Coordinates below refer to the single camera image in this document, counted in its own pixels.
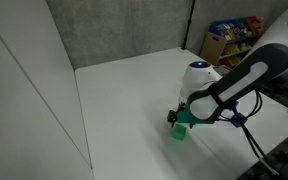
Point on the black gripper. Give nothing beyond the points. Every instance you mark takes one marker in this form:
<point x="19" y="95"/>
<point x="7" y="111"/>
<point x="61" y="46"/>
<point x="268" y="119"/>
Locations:
<point x="181" y="107"/>

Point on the green cube block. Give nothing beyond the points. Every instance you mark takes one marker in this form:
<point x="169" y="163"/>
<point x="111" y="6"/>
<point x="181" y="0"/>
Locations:
<point x="179" y="132"/>

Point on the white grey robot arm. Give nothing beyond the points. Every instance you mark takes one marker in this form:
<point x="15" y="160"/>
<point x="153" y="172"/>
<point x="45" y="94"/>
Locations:
<point x="250" y="76"/>

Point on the toy shelf with colourful bins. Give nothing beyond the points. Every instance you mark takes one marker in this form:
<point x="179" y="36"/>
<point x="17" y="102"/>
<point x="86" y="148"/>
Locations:
<point x="232" y="38"/>

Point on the black stand pole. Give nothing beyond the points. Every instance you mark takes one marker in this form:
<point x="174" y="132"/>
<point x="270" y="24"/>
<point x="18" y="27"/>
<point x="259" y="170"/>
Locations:
<point x="188" y="23"/>

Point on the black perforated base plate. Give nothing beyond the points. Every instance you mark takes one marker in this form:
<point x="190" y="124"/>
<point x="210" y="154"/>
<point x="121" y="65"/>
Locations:
<point x="280" y="160"/>

